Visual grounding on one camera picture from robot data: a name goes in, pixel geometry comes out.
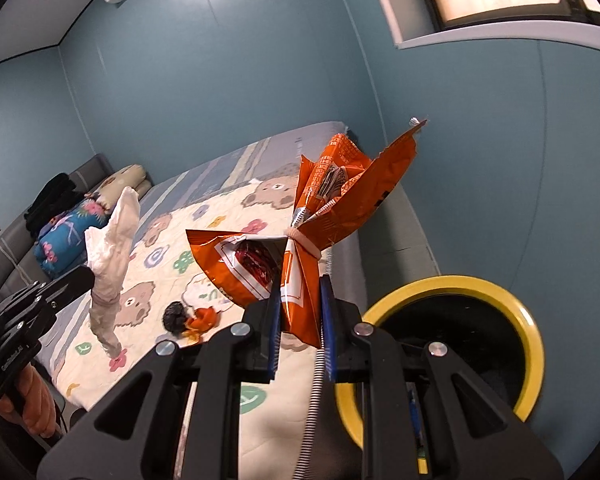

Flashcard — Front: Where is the orange snack wrapper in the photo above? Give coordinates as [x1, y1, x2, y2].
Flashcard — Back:
[186, 120, 427, 348]

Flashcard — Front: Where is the white plastic bag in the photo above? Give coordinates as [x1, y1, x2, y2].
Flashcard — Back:
[85, 186, 140, 359]

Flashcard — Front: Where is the yellow rimmed trash bin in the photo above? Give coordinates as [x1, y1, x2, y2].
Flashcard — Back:
[334, 275, 562, 479]

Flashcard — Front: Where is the person left hand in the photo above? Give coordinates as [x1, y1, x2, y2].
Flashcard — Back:
[0, 364, 57, 438]

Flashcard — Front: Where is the grey bed headboard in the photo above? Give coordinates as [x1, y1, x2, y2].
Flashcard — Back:
[0, 153, 114, 302]

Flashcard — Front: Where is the blue floral folded duvet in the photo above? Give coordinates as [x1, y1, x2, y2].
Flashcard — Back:
[33, 198, 108, 278]

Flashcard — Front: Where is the bed with striped sheet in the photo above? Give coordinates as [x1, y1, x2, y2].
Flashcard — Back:
[38, 122, 361, 479]

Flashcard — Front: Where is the bear pattern cream quilt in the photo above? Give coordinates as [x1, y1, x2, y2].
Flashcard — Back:
[42, 177, 320, 479]

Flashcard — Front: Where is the black clothes pile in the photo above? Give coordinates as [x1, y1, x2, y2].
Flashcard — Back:
[23, 172, 84, 240]

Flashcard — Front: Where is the white charging cable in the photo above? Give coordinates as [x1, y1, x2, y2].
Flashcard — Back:
[0, 236, 34, 286]

